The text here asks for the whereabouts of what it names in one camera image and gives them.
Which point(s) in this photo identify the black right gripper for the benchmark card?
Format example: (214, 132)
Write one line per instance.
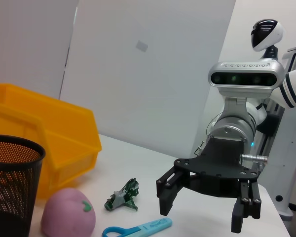
(219, 168)

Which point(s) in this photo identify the green plastic wrapper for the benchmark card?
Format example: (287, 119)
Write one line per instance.
(118, 198)

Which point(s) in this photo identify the pink toy peach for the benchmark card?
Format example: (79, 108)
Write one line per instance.
(64, 214)

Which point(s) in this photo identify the blue scissors with sheath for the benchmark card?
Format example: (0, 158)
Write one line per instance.
(153, 224)

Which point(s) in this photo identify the black mesh pen cup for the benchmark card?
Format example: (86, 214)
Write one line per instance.
(12, 192)

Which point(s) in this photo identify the yellow plastic storage bin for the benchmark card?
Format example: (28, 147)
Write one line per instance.
(64, 128)

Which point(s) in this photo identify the grey tape patch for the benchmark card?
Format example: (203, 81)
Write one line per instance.
(141, 45)

